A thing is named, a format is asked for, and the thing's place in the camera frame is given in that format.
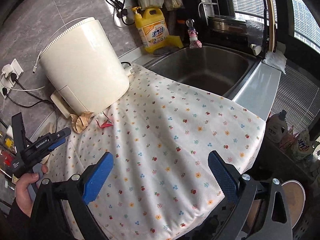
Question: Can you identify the white trash bin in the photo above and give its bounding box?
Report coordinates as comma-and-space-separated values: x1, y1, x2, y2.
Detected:
246, 180, 305, 229

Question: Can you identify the person's left hand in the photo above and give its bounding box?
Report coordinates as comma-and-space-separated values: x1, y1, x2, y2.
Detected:
15, 173, 40, 217

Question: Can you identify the red snack wrapper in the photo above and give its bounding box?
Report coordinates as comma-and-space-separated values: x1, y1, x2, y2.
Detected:
94, 111, 113, 129

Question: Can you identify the crumpled brown paper scrap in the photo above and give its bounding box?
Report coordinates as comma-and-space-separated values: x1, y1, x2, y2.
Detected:
70, 112, 93, 134

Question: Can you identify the floral white tablecloth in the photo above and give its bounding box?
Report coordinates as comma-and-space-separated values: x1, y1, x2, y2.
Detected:
47, 64, 266, 239

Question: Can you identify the white laundry detergent bottle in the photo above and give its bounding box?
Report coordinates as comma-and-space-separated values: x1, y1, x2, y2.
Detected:
265, 109, 287, 143

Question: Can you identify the detergent refill pouch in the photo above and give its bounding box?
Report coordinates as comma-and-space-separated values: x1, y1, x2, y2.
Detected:
291, 129, 319, 161

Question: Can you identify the cream air fryer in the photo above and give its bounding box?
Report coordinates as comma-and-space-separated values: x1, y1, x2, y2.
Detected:
38, 17, 133, 118

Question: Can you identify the stainless steel sink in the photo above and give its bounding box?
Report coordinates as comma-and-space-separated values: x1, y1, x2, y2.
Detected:
144, 45, 258, 99

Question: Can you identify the pink faucet attachment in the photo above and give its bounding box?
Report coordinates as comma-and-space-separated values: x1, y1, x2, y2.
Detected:
185, 19, 202, 49

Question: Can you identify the yellow detergent bottle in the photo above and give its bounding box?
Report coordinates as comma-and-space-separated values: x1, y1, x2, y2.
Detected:
131, 7, 183, 54

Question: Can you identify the black dish rack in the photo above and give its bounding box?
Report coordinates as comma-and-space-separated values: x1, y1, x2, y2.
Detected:
197, 0, 277, 54

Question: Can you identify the white wall socket strip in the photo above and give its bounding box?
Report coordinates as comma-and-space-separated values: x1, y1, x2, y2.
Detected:
1, 59, 24, 99

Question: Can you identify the white power cable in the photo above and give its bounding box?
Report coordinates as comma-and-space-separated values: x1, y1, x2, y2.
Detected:
0, 16, 90, 92

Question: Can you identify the black power cable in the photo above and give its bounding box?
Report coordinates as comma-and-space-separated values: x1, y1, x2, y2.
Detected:
102, 0, 136, 27

